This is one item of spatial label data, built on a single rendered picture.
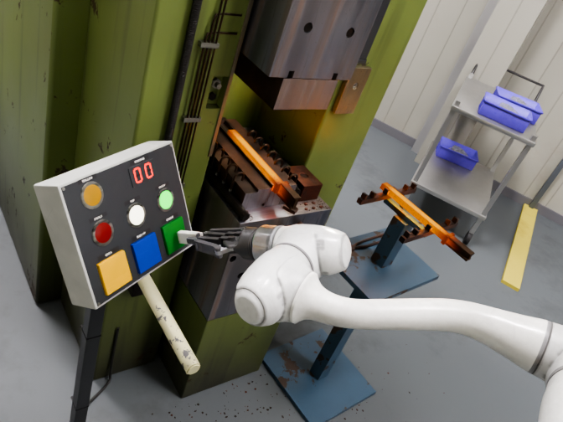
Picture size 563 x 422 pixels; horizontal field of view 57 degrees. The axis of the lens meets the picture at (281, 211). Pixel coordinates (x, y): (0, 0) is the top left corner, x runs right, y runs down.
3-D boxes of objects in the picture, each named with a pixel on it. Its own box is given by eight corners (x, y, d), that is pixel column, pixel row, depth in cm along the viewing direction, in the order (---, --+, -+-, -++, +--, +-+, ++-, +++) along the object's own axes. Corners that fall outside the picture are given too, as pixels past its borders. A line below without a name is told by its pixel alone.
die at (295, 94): (327, 110, 156) (338, 80, 151) (273, 110, 144) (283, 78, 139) (255, 48, 180) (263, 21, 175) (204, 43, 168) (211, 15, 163)
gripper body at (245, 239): (253, 268, 115) (219, 264, 120) (272, 251, 122) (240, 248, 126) (247, 237, 112) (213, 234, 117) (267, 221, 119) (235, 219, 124)
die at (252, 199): (290, 203, 175) (297, 182, 171) (240, 210, 163) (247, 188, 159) (229, 136, 200) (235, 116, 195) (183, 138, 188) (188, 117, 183)
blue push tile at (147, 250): (162, 260, 126) (155, 231, 123) (141, 274, 121) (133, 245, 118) (156, 259, 127) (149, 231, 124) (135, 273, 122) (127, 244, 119)
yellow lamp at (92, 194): (104, 206, 110) (106, 190, 107) (82, 209, 107) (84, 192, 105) (100, 198, 112) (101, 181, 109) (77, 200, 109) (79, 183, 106)
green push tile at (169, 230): (188, 243, 134) (182, 216, 132) (169, 255, 128) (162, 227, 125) (183, 243, 135) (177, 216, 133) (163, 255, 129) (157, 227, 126)
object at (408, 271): (437, 279, 204) (440, 275, 203) (371, 306, 179) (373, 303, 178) (384, 231, 221) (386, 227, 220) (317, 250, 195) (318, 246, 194)
